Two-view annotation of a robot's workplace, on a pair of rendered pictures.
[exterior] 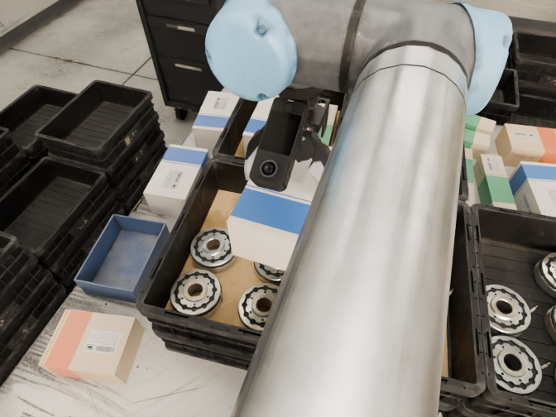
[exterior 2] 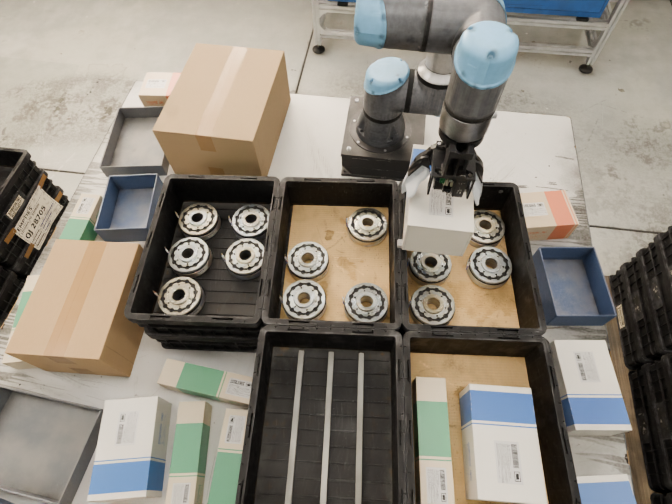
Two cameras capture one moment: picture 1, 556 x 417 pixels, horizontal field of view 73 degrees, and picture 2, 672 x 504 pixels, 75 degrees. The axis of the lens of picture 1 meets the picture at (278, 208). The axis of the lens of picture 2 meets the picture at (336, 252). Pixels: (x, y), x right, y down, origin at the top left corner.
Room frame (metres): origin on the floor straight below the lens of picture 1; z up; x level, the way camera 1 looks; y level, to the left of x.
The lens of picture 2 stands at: (0.87, -0.30, 1.81)
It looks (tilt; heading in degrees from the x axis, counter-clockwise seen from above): 60 degrees down; 171
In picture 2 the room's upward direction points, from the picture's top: 2 degrees counter-clockwise
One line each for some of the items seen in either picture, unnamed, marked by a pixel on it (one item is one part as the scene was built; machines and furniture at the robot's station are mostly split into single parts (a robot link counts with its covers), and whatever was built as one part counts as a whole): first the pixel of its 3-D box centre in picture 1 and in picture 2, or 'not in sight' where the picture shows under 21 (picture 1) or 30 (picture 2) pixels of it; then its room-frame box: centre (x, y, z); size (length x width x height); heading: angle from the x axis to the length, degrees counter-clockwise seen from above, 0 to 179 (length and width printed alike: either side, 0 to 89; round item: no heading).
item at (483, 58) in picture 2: not in sight; (479, 71); (0.41, -0.02, 1.41); 0.09 x 0.08 x 0.11; 160
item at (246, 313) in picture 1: (264, 306); not in sight; (0.31, 0.03, 0.86); 0.10 x 0.10 x 0.01
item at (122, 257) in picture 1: (127, 256); (570, 285); (0.50, 0.38, 0.74); 0.20 x 0.15 x 0.07; 169
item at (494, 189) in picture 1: (494, 190); (189, 459); (0.73, -0.63, 0.73); 0.24 x 0.06 x 0.06; 171
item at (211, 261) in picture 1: (213, 246); (490, 264); (0.45, 0.14, 0.86); 0.10 x 0.10 x 0.01
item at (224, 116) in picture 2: not in sight; (229, 113); (-0.27, -0.46, 0.80); 0.40 x 0.30 x 0.20; 160
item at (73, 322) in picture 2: not in sight; (92, 307); (0.33, -0.85, 0.78); 0.30 x 0.22 x 0.16; 165
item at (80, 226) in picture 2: not in sight; (80, 232); (0.05, -0.93, 0.73); 0.24 x 0.06 x 0.06; 162
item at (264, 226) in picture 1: (288, 200); (437, 199); (0.39, -0.02, 1.09); 0.20 x 0.12 x 0.09; 161
